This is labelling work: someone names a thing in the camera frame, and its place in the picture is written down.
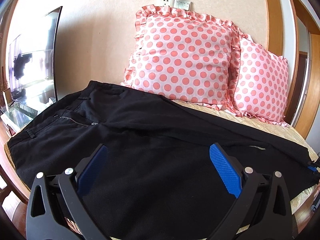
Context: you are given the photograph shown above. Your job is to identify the black pants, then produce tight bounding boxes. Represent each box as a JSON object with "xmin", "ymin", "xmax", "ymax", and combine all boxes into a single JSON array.
[{"xmin": 7, "ymin": 80, "xmax": 320, "ymax": 240}]

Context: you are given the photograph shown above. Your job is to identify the white wall switch panel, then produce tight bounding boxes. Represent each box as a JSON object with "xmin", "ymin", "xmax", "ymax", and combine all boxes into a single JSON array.
[{"xmin": 156, "ymin": 0, "xmax": 191, "ymax": 10}]

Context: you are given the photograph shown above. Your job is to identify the left polka dot pillow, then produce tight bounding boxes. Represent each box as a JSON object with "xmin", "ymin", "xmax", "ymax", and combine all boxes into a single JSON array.
[{"xmin": 121, "ymin": 5, "xmax": 240, "ymax": 109}]

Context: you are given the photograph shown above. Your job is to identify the glass side table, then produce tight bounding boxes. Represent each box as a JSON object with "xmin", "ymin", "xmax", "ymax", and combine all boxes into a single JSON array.
[{"xmin": 0, "ymin": 97, "xmax": 57, "ymax": 137}]

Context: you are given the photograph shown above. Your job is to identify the right polka dot pillow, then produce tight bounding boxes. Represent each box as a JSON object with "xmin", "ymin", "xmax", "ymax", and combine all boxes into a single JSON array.
[{"xmin": 228, "ymin": 32, "xmax": 289, "ymax": 127}]

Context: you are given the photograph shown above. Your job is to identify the wooden door frame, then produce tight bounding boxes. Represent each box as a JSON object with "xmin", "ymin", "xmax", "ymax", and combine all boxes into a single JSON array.
[{"xmin": 266, "ymin": 0, "xmax": 319, "ymax": 138}]

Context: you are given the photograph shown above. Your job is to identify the yellow patterned bedspread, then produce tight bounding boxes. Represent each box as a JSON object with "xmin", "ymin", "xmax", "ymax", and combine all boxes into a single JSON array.
[{"xmin": 3, "ymin": 99, "xmax": 320, "ymax": 240}]

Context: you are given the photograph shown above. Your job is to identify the polka dot pillow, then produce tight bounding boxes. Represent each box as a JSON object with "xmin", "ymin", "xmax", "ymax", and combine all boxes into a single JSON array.
[
  {"xmin": 228, "ymin": 32, "xmax": 289, "ymax": 127},
  {"xmin": 121, "ymin": 5, "xmax": 240, "ymax": 109}
]

